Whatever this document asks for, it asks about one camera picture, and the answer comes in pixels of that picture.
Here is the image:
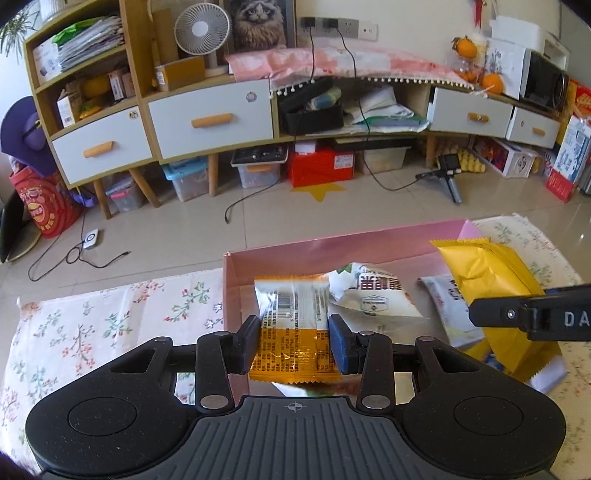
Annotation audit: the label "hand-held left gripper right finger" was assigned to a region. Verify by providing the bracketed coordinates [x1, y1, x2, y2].
[327, 315, 482, 415]

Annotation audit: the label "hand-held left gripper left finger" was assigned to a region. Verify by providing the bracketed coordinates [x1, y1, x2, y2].
[110, 315, 263, 415]

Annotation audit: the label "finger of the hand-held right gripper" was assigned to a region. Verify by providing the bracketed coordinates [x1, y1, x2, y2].
[543, 283, 591, 299]
[467, 295, 528, 329]

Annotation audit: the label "yellow snack bag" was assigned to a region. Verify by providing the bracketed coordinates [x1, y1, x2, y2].
[429, 237, 565, 385]

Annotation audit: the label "white snack packet black print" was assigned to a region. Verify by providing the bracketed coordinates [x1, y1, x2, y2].
[417, 275, 486, 350]

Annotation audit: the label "orange white snack packet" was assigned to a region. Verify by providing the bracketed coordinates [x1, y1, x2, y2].
[248, 275, 344, 385]

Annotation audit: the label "pink cardboard box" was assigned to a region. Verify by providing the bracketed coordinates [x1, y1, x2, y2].
[223, 219, 532, 408]

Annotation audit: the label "blue white red carton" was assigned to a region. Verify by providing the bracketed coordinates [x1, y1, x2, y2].
[544, 115, 591, 205]

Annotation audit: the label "white box red print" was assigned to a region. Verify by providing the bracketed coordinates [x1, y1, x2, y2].
[470, 136, 539, 179]

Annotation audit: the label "yellow star floor sticker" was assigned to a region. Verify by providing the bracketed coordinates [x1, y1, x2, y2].
[290, 182, 348, 203]

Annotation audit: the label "yellow egg carton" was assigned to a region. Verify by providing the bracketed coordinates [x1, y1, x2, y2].
[429, 138, 486, 175]

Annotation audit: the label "clear storage box blue lid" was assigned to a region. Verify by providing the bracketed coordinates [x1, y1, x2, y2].
[162, 156, 212, 203]

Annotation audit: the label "red cardboard box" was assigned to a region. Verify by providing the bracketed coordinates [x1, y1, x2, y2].
[288, 143, 357, 188]

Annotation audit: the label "clear container yellow contents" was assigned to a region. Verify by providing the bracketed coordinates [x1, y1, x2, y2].
[355, 146, 410, 176]

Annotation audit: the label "red yellow box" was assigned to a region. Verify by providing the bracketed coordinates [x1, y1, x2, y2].
[560, 78, 591, 121]

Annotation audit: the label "clear plastic storage box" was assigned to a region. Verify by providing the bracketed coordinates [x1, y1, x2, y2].
[103, 172, 147, 214]

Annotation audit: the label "wooden cabinet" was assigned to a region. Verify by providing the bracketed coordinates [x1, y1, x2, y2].
[23, 0, 574, 219]

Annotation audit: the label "black microwave oven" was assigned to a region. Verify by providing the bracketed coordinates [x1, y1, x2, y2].
[519, 48, 572, 112]

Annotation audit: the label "purple cloth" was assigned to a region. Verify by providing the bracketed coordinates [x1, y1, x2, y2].
[69, 188, 99, 209]

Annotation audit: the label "black storage case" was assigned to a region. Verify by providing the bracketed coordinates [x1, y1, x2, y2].
[276, 77, 345, 137]

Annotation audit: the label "pile of papers and cloth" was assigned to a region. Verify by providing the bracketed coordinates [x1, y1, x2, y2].
[344, 85, 431, 136]

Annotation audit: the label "white card blue drawing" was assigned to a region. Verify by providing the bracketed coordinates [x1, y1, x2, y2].
[482, 39, 528, 101]

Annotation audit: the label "clear jar of oranges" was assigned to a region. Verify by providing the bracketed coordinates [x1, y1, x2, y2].
[457, 59, 482, 85]

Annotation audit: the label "red printed bag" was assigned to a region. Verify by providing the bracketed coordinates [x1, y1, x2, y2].
[8, 165, 85, 239]

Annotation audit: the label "white printer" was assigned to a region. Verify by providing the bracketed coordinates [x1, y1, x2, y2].
[489, 16, 572, 59]

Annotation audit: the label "black flat stand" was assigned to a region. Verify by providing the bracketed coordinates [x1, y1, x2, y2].
[0, 184, 41, 265]

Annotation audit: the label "pink tasselled cloth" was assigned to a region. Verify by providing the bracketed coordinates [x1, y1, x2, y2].
[226, 46, 477, 92]

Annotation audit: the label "brown cardboard box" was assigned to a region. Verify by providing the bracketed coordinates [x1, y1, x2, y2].
[154, 56, 207, 92]

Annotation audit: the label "small brown boxes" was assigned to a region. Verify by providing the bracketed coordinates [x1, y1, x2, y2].
[106, 69, 138, 101]

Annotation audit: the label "small white box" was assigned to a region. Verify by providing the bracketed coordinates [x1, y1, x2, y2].
[56, 89, 78, 128]

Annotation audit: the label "orange fruit on shelf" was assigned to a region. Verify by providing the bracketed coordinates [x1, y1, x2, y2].
[82, 76, 112, 99]

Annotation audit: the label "purple hat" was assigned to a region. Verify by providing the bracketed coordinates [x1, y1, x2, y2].
[0, 95, 59, 177]

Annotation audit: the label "brown cardboard sheet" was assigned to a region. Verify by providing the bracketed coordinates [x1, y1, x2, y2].
[151, 8, 179, 64]

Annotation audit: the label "framed cat picture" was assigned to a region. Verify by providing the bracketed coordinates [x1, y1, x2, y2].
[221, 0, 297, 55]

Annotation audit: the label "white desk fan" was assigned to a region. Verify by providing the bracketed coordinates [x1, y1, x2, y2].
[174, 2, 230, 78]

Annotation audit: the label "stack of papers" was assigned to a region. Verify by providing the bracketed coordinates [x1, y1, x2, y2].
[57, 16, 127, 71]

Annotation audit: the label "white carton box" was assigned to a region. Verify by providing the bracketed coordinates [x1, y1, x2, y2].
[32, 39, 64, 79]

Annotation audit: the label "white plant pot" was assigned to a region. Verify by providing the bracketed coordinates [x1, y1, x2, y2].
[39, 0, 71, 20]

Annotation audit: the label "green plant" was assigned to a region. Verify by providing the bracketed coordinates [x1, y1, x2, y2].
[0, 0, 43, 57]

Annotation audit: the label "black power cable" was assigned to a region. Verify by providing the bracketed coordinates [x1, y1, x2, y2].
[224, 18, 320, 225]
[329, 21, 433, 192]

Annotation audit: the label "black camera on tripod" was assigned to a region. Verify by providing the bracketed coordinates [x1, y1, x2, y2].
[415, 153, 464, 206]

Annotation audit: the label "white drawer wooden handle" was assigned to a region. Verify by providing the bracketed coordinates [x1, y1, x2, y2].
[147, 79, 278, 160]
[51, 106, 156, 186]
[506, 106, 563, 149]
[431, 86, 515, 138]

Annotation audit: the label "thin black floor cable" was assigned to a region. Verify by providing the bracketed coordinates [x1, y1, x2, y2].
[28, 228, 133, 282]

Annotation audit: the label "wall power sockets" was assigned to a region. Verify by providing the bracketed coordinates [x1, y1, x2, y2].
[300, 16, 378, 41]

